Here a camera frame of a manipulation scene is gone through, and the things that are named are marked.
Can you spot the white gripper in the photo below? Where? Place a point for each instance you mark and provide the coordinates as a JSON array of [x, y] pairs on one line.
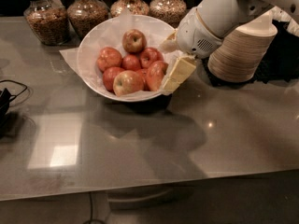
[[195, 34]]

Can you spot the large red apple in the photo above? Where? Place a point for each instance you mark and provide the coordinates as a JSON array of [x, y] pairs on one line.
[[155, 75]]

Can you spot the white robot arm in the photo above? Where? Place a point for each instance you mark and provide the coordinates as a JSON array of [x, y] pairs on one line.
[[221, 17]]

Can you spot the hidden middle red apple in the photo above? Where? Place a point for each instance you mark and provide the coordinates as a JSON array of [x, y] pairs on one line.
[[142, 72]]

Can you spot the top red-green apple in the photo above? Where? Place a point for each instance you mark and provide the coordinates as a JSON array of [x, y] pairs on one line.
[[134, 41]]

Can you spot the centre small red apple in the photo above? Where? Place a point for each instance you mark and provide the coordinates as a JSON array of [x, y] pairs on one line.
[[131, 62]]

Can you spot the front yellow-red apple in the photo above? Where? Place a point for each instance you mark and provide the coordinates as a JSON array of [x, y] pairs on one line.
[[127, 82]]

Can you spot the lower left red apple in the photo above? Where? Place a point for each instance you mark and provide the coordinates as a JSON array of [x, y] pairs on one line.
[[109, 75]]

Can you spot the white bowl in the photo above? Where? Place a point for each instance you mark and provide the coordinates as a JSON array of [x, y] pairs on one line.
[[109, 34]]

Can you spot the glass cereal jar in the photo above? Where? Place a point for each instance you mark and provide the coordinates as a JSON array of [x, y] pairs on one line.
[[169, 11], [84, 15], [48, 21], [137, 7]]

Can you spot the front stack paper bowls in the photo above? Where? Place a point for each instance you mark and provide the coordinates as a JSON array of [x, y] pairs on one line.
[[237, 59]]

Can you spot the leftmost glass cereal jar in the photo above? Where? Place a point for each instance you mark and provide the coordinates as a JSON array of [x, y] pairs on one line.
[[48, 21]]

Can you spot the black device with cable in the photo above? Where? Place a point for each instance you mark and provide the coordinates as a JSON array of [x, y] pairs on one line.
[[9, 98]]

